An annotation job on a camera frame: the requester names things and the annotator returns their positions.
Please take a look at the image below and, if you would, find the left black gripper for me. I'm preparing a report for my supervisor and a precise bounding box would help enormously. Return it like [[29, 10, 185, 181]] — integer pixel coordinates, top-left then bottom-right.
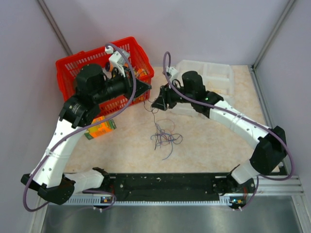
[[93, 66, 151, 104]]

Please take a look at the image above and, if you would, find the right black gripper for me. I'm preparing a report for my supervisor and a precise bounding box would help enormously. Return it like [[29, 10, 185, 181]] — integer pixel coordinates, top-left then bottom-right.
[[151, 81, 194, 112]]

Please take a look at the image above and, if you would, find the coloured wire pile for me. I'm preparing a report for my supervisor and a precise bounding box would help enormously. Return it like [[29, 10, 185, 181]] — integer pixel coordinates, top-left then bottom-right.
[[143, 97, 183, 161]]

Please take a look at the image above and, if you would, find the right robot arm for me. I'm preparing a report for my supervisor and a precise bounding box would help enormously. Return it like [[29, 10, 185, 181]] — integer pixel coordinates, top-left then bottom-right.
[[152, 68, 286, 192]]

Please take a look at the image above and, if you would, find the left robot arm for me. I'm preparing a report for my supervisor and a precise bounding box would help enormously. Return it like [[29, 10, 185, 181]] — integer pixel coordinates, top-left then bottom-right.
[[21, 64, 152, 205]]

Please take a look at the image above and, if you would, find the striped yellow green box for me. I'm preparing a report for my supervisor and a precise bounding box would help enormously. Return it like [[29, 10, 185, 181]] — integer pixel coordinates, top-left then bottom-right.
[[134, 68, 147, 78]]

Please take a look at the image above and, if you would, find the orange yellow box on table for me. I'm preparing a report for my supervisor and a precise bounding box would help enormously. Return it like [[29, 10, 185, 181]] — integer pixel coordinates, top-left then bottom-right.
[[84, 119, 117, 140]]

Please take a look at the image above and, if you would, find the clear compartment tray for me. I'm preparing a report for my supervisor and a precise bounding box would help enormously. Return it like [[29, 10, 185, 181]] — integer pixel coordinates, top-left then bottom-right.
[[175, 60, 235, 106]]

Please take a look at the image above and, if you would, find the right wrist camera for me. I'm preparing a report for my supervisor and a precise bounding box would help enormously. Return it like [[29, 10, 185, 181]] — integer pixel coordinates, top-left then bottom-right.
[[166, 67, 179, 82]]

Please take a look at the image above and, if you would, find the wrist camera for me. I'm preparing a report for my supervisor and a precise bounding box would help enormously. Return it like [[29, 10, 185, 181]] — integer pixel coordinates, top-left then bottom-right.
[[105, 46, 128, 76], [166, 67, 179, 82]]

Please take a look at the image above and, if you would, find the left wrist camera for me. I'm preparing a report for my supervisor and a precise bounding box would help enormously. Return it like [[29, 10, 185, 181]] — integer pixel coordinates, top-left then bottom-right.
[[105, 46, 128, 76]]

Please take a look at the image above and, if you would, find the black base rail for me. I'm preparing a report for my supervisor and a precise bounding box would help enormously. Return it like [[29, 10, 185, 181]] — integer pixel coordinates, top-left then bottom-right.
[[89, 173, 255, 202]]

